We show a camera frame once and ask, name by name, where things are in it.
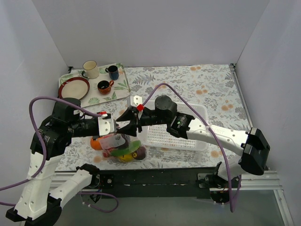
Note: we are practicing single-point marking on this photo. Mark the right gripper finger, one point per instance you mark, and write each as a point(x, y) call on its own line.
point(130, 129)
point(127, 115)

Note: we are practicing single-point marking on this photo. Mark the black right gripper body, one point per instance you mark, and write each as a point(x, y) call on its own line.
point(137, 121)

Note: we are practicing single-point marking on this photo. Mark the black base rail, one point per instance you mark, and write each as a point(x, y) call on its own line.
point(177, 182)

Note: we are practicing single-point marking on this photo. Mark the red rimmed cream plate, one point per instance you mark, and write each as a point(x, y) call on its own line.
point(75, 87)

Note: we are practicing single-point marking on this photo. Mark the fake watermelon slice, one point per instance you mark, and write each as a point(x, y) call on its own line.
point(112, 141)

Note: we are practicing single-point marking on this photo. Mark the dark blue mug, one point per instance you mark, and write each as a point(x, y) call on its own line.
point(113, 72)

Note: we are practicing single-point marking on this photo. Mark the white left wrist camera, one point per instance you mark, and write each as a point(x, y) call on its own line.
point(106, 125)

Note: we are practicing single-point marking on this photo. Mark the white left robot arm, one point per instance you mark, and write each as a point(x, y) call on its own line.
point(38, 205)

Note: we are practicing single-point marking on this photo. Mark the floral table mat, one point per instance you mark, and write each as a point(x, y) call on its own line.
point(212, 86)

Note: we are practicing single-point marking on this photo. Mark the fake red apple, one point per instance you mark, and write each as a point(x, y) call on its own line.
point(108, 153)

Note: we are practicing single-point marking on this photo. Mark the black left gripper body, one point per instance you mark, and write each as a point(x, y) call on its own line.
point(94, 127)

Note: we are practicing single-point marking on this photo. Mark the clear zip top bag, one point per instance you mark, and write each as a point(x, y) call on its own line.
point(126, 137)

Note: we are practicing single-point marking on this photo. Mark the white plastic basket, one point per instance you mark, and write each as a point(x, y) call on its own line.
point(157, 135)

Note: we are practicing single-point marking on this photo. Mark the fake yellow lemon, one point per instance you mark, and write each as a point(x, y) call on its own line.
point(126, 158)

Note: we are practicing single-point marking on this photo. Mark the cream enamel mug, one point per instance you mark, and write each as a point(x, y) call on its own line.
point(90, 70)

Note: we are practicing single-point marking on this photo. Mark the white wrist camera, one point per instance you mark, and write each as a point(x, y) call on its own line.
point(106, 125)
point(134, 101)

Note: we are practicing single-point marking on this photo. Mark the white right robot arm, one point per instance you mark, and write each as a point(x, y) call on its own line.
point(251, 147)

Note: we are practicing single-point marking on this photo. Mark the leaf print serving tray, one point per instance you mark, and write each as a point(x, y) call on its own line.
point(120, 89)

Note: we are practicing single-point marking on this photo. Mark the fake orange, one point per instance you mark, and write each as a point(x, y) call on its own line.
point(95, 143)

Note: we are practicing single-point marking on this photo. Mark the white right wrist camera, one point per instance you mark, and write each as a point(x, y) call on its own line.
point(134, 101)

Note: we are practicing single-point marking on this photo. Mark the fake green cucumber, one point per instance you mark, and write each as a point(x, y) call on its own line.
point(133, 146)

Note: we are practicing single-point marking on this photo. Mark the orange brown ceramic mug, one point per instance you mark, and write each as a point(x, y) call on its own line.
point(104, 87)

